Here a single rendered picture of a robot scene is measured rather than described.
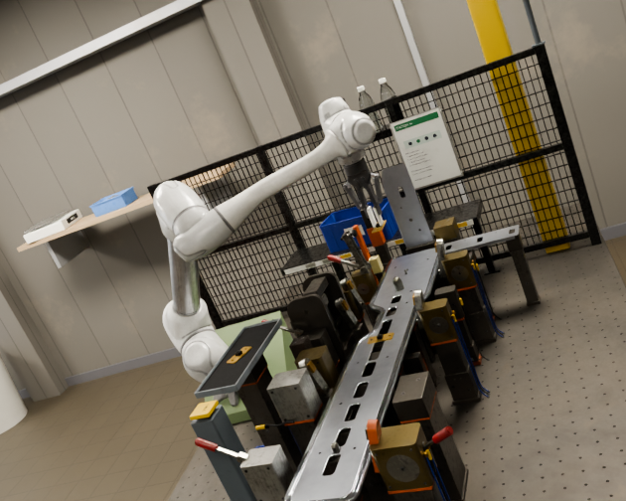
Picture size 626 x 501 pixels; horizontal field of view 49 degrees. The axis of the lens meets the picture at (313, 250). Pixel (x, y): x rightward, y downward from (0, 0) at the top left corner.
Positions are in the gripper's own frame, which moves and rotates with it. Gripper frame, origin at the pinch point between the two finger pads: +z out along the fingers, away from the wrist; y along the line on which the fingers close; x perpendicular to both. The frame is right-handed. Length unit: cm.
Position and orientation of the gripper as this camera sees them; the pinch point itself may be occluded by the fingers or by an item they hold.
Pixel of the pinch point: (375, 216)
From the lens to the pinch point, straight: 231.3
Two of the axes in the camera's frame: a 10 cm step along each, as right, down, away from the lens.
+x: 2.9, -4.3, 8.5
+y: 8.8, -2.4, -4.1
